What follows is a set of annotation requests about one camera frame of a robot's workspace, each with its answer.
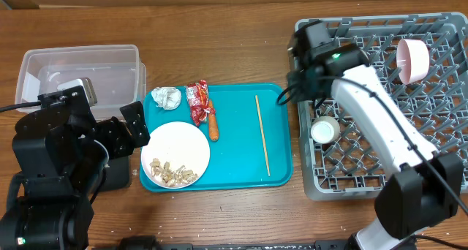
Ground small white cup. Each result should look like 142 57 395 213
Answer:
310 116 340 144

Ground wooden chopstick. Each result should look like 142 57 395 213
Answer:
255 95 271 177

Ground pink white bowl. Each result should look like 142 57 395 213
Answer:
396 39 430 85

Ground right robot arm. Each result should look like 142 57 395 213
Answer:
286 20 467 249

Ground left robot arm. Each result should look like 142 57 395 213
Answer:
1 86 150 249

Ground grey dishwasher rack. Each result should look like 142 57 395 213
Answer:
298 12 467 201

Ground clear plastic bin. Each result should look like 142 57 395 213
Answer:
15 45 146 120

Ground crumpled white napkin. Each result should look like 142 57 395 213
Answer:
151 87 182 110

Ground white plate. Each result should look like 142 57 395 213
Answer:
141 121 211 189

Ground black tray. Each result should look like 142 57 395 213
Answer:
98 156 132 192

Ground red snack wrapper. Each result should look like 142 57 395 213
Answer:
185 80 216 126

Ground peanut food scraps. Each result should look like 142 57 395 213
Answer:
150 159 198 188

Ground orange carrot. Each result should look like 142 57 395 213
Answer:
208 99 219 142

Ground teal serving tray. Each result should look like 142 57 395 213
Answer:
139 83 294 192

